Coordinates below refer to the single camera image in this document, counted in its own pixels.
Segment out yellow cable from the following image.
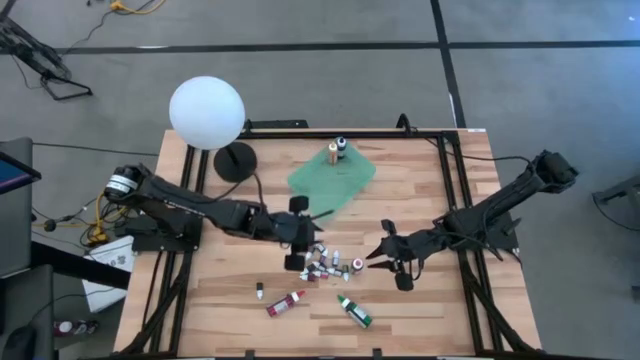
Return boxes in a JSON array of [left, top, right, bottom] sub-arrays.
[[87, 192, 131, 246], [108, 0, 167, 15]]

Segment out red-capped food coloring bottle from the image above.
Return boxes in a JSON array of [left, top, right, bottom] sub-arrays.
[[265, 290, 306, 318]]

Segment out grey cabinet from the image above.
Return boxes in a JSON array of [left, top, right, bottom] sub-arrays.
[[0, 137, 35, 279]]

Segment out black tripod stand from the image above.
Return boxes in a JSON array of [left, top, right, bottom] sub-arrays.
[[0, 14, 94, 102]]

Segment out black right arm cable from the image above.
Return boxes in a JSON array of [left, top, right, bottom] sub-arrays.
[[407, 125, 535, 167]]

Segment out black aluminium table frame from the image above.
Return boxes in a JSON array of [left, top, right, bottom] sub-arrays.
[[119, 118, 544, 360]]

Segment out red and white can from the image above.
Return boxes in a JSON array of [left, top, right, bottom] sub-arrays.
[[52, 319, 100, 337]]

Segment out green translucent plastic bin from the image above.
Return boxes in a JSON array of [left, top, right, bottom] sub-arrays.
[[287, 141, 377, 221]]

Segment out green-capped food coloring bottle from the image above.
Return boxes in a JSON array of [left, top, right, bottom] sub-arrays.
[[336, 294, 374, 330]]

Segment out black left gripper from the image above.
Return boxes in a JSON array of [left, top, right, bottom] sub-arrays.
[[259, 195, 335, 272]]

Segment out black power strip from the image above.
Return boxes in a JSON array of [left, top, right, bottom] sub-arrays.
[[247, 118, 310, 130]]

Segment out tablet with blue screen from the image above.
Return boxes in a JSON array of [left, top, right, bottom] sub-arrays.
[[0, 151, 43, 196]]

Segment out white cardboard box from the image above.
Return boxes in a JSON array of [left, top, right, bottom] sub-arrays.
[[81, 234, 136, 315]]

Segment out white globe table lamp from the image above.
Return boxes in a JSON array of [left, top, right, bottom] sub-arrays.
[[168, 75, 259, 184]]

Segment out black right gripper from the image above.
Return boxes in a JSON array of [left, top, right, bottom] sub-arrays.
[[366, 218, 444, 293]]

